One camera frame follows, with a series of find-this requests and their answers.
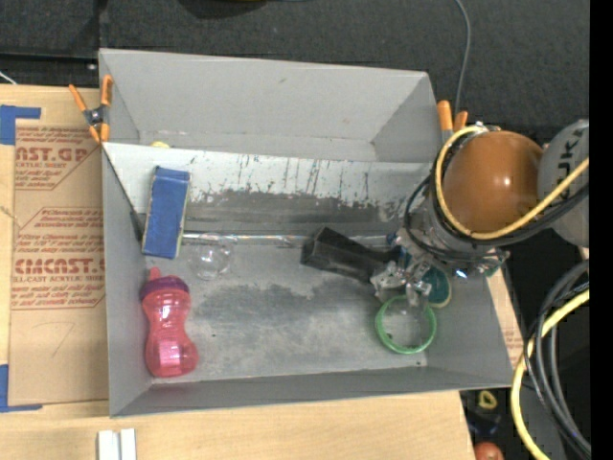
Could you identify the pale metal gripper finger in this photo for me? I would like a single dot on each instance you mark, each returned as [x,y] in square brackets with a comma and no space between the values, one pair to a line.
[387,280]
[417,295]

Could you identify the dark green disc yellow rim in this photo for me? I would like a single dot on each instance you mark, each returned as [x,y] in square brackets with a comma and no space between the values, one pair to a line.
[439,289]

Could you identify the dark green flat block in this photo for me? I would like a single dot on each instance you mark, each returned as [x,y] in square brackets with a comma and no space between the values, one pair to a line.
[335,254]

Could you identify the grey metal bin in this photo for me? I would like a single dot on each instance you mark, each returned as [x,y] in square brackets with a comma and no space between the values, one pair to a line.
[287,324]

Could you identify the clear glass thing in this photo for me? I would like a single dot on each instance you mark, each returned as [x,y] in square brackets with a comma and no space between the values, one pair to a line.
[210,259]

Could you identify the pink plastic bottle purple lid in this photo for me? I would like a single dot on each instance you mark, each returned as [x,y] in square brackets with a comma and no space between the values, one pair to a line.
[167,324]

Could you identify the blue sponge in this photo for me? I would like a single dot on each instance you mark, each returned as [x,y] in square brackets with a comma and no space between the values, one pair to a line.
[165,213]

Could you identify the small yellow thing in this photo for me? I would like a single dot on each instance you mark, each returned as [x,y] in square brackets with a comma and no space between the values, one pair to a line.
[160,144]

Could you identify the brown cardboard board red print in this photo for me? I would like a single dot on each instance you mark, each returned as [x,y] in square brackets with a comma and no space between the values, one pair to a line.
[52,257]

